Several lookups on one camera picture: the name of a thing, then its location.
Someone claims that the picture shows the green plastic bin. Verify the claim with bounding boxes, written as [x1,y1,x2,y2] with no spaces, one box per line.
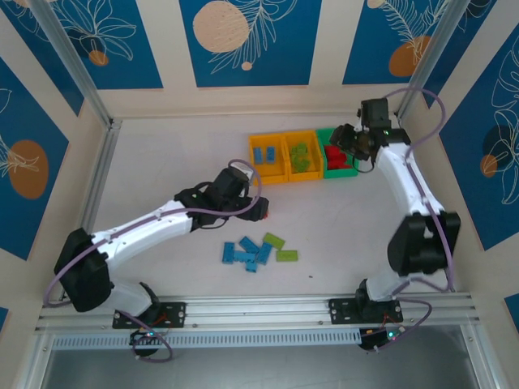
[315,128,359,179]

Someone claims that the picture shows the yellow plastic bin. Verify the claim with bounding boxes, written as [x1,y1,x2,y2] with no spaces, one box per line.
[248,133,288,186]
[282,130,324,182]

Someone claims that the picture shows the black controller board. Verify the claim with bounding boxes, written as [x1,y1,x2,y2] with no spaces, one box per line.
[359,327,401,352]
[129,328,158,358]

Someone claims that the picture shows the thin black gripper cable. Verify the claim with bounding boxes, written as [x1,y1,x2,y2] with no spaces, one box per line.
[351,156,376,174]

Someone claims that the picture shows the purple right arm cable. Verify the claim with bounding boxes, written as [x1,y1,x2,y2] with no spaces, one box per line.
[383,87,455,293]

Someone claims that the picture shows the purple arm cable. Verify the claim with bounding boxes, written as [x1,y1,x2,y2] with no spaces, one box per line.
[43,159,263,309]
[383,87,455,293]

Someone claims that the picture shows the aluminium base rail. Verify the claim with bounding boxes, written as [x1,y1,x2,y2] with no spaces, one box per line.
[36,293,475,332]

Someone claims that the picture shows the aluminium frame post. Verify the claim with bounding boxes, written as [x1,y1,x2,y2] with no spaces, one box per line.
[30,0,122,130]
[395,0,465,119]

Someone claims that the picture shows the grey slotted cable duct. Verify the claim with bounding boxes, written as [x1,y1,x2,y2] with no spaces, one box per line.
[52,330,362,350]

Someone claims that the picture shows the aluminium side rail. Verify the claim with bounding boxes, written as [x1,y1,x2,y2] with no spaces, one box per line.
[80,121,122,230]

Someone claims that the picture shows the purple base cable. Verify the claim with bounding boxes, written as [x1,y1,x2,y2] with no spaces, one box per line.
[132,314,176,362]
[379,297,433,350]

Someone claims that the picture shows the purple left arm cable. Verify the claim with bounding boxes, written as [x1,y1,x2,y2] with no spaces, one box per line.
[43,159,263,309]

